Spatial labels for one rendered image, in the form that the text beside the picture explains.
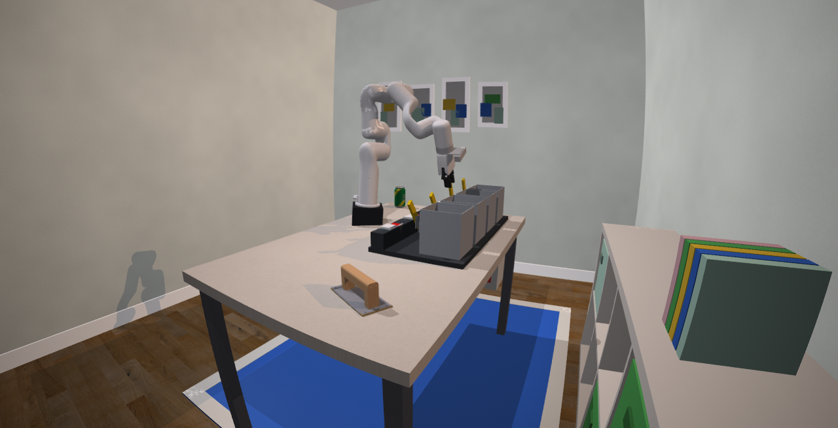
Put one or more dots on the green drink can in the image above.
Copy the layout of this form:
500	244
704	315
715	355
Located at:
399	197

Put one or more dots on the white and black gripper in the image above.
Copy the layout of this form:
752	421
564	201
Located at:
445	165

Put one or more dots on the sanding float with wooden handle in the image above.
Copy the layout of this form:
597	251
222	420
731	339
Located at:
356	286

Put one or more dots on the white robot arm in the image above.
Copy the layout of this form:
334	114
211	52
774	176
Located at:
372	128

